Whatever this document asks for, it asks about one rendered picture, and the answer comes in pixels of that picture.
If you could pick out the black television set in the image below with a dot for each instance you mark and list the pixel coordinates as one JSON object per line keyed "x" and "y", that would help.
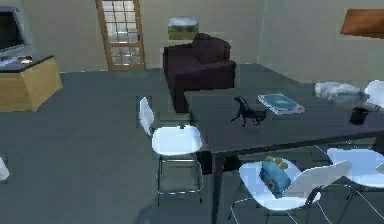
{"x": 9, "y": 30}

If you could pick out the brown wooden wall shelf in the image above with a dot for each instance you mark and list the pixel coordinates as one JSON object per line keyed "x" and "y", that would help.
{"x": 364, "y": 22}

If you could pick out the white object on floor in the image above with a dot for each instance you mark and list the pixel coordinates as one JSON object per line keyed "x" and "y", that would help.
{"x": 3, "y": 170}

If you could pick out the blue and white book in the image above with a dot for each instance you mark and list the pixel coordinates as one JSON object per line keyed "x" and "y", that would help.
{"x": 280, "y": 103}

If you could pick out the black cup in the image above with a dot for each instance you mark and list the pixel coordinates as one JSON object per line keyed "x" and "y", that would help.
{"x": 358, "y": 116}

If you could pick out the wooden glass-paned door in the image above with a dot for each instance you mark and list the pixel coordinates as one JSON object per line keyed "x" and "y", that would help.
{"x": 121, "y": 33}

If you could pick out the white chair with metal legs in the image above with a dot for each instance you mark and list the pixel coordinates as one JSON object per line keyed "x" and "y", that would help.
{"x": 376, "y": 92}
{"x": 176, "y": 140}
{"x": 360, "y": 166}
{"x": 300, "y": 186}

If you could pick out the dark purple armchair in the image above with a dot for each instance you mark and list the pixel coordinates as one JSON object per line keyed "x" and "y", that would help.
{"x": 199, "y": 70}

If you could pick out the blue cushion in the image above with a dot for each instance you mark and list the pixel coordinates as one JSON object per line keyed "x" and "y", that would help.
{"x": 274, "y": 180}

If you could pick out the framed landscape picture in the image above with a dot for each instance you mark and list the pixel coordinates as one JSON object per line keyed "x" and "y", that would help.
{"x": 183, "y": 28}

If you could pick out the white crumpled cloth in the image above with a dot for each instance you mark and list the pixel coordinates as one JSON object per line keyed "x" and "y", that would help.
{"x": 340, "y": 92}

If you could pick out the black animal figurine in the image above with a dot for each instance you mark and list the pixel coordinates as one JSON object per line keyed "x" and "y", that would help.
{"x": 248, "y": 113}

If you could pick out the dark grey dining table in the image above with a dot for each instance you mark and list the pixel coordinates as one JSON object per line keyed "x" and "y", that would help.
{"x": 300, "y": 126}

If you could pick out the green plant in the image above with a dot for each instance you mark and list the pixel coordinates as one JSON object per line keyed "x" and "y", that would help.
{"x": 278, "y": 162}

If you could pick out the wooden television cabinet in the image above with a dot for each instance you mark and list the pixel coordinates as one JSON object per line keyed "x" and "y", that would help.
{"x": 26, "y": 83}

